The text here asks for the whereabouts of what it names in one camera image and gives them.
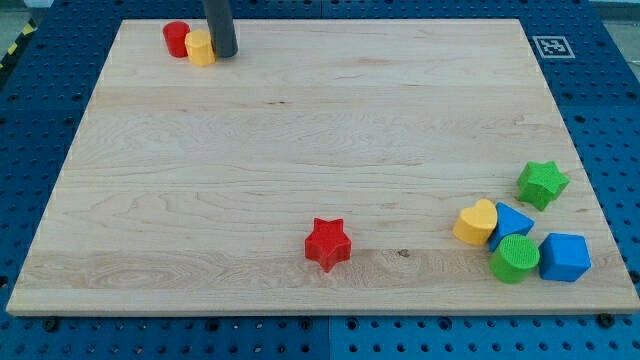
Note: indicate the blue triangle block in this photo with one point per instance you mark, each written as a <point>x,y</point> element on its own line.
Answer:
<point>509,221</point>

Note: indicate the red star block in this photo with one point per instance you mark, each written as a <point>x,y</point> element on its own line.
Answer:
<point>328,244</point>

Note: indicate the green cylinder block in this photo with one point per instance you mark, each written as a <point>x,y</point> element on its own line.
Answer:
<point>514,259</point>

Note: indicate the wooden board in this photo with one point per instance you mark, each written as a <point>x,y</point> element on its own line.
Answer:
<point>190,191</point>

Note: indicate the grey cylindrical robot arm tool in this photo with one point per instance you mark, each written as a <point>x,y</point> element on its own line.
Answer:
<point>220,23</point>

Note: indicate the green star block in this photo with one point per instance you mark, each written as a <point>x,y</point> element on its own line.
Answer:
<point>541,183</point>

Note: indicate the blue cube block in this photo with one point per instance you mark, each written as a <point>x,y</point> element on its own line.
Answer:
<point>564,257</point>

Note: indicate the yellow hexagon block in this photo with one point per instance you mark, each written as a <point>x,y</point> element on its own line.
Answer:
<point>199,47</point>

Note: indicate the red cylinder block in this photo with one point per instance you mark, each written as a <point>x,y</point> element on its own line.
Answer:
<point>174,34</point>

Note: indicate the yellow heart block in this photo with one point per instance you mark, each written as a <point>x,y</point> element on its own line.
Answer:
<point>476,224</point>

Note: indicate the white fiducial marker tag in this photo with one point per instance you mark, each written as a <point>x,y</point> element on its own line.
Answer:
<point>553,47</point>

